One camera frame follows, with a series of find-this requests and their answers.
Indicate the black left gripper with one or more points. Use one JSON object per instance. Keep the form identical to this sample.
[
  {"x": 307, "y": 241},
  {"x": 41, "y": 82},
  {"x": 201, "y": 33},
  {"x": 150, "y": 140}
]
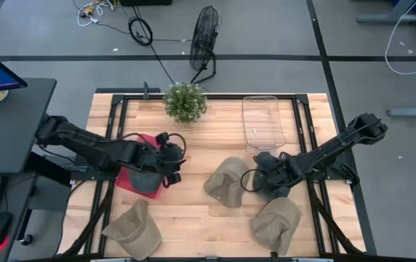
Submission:
[{"x": 168, "y": 158}]

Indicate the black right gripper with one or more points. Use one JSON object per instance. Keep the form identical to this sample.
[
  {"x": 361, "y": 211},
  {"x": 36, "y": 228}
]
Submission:
[{"x": 279, "y": 171}]

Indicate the dark gray baseball cap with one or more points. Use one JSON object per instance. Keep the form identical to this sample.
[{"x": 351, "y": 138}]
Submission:
[{"x": 266, "y": 158}]

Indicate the dark grey cloth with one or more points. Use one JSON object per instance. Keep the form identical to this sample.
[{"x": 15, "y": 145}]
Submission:
[{"x": 144, "y": 181}]

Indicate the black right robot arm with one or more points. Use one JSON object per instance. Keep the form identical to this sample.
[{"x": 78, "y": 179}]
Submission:
[{"x": 331, "y": 147}]

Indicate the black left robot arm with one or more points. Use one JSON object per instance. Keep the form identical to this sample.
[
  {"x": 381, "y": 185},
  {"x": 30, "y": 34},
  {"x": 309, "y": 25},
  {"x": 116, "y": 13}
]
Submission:
[{"x": 84, "y": 143}]

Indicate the red fabric bin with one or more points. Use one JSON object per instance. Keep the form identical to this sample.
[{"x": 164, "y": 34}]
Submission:
[{"x": 128, "y": 182}]

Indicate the clear plastic bin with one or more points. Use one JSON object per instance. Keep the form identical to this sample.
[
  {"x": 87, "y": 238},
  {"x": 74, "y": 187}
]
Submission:
[{"x": 263, "y": 123}]

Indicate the khaki baseball cap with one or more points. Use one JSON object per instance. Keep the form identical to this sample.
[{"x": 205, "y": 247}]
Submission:
[
  {"x": 226, "y": 182},
  {"x": 277, "y": 223},
  {"x": 135, "y": 231}
]

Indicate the green potted plant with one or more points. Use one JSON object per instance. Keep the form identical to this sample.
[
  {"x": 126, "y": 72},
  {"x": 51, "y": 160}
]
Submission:
[{"x": 185, "y": 102}]

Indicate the black floor fan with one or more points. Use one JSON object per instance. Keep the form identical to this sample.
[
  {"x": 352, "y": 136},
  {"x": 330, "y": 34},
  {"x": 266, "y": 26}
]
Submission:
[{"x": 203, "y": 40}]

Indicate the gray table foot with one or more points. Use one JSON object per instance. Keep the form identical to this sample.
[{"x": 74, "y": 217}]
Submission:
[
  {"x": 411, "y": 112},
  {"x": 390, "y": 18}
]

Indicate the black desk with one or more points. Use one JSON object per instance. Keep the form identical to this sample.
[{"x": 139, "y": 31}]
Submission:
[{"x": 8, "y": 127}]

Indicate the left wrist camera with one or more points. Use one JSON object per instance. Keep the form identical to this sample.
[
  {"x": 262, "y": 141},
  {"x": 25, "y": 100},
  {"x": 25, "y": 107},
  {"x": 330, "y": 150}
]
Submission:
[{"x": 162, "y": 139}]

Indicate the black metal table frame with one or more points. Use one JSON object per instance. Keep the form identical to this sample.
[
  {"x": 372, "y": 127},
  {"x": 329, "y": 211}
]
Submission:
[{"x": 119, "y": 116}]

